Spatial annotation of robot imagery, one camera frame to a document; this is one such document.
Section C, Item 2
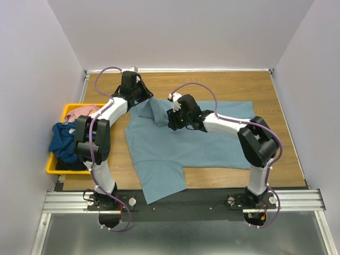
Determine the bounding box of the patterned pink shirt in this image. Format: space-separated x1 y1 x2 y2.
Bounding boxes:
63 105 100 123

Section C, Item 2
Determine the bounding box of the yellow plastic bin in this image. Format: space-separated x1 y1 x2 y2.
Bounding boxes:
46 104 104 175

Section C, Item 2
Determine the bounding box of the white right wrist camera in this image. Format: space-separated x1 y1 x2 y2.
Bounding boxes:
168 92 182 112

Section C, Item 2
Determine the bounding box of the aluminium frame rail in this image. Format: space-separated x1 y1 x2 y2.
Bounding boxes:
42 190 326 214

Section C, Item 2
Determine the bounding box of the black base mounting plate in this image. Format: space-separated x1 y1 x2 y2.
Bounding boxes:
83 189 276 226

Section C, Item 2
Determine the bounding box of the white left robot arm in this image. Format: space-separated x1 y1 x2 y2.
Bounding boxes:
73 66 153 210

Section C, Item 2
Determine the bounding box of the light blue t shirt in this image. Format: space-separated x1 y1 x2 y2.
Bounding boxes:
125 97 250 204

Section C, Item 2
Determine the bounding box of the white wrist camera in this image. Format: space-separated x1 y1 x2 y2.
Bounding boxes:
128 66 139 73
168 92 182 112

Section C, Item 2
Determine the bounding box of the dark blue shirt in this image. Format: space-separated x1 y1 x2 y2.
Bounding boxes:
48 122 79 164

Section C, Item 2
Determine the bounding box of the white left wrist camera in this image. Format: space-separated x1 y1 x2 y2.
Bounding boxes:
128 66 139 73

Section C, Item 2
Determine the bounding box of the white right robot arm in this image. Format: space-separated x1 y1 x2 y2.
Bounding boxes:
167 92 283 208

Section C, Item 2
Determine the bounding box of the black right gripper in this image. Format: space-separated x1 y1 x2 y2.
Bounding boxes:
166 106 191 131

